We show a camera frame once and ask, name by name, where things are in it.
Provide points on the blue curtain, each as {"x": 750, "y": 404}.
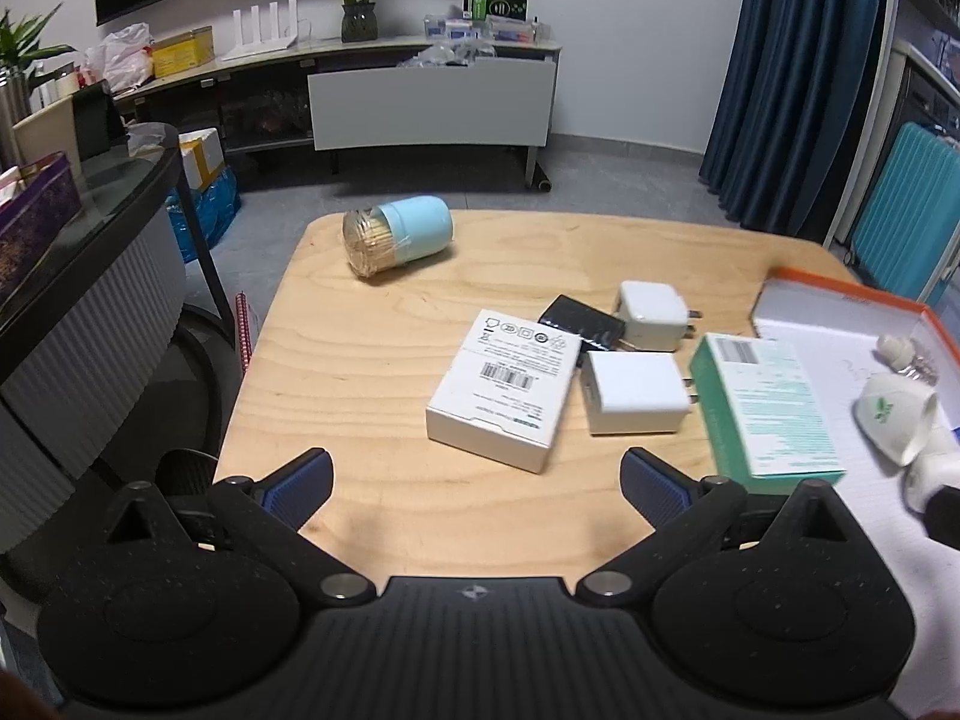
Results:
{"x": 795, "y": 90}

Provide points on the beige box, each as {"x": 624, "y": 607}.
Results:
{"x": 49, "y": 131}

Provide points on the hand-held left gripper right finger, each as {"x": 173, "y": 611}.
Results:
{"x": 654, "y": 487}

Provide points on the black upright carton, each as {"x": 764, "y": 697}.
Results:
{"x": 97, "y": 120}

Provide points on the pile of small boxes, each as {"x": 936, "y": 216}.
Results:
{"x": 491, "y": 28}

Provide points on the red spiral notebook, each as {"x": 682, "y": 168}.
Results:
{"x": 247, "y": 330}

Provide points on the black chair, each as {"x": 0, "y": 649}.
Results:
{"x": 202, "y": 390}

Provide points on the white red plastic bag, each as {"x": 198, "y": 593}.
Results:
{"x": 120, "y": 56}

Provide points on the white router with antennas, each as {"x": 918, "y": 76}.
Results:
{"x": 259, "y": 34}

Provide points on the clear bottle with white cap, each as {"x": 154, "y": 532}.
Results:
{"x": 904, "y": 356}

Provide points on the leafy plant in steel vase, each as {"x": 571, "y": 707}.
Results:
{"x": 19, "y": 67}

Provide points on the small black box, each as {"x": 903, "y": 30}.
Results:
{"x": 581, "y": 321}

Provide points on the purple patterned box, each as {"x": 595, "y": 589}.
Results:
{"x": 30, "y": 217}

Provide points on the rounded white charger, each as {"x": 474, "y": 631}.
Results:
{"x": 649, "y": 311}

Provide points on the long low television stand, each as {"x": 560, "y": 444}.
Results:
{"x": 262, "y": 112}

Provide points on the teal white box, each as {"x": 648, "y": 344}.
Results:
{"x": 769, "y": 409}

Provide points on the teal suitcase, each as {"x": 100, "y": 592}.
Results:
{"x": 907, "y": 217}

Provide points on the white plug-in mosquito repeller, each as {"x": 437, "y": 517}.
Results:
{"x": 889, "y": 416}

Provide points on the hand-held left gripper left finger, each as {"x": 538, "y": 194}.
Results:
{"x": 300, "y": 487}

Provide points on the white box with barcode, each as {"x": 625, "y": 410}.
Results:
{"x": 502, "y": 390}

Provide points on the light blue toothpick holder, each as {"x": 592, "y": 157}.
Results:
{"x": 405, "y": 234}

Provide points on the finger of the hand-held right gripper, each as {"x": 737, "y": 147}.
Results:
{"x": 946, "y": 516}

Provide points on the dark ribbed curved table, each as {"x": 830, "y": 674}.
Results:
{"x": 75, "y": 360}

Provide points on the blue plastic bag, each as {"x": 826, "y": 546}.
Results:
{"x": 204, "y": 214}

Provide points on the clear plastic bag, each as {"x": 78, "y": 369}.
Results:
{"x": 446, "y": 54}

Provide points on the white drawer front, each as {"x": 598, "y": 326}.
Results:
{"x": 431, "y": 105}

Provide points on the square white charger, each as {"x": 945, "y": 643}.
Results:
{"x": 630, "y": 394}

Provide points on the orange white box lid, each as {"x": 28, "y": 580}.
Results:
{"x": 885, "y": 577}

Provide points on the white yellow cardboard box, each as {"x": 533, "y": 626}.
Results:
{"x": 201, "y": 159}

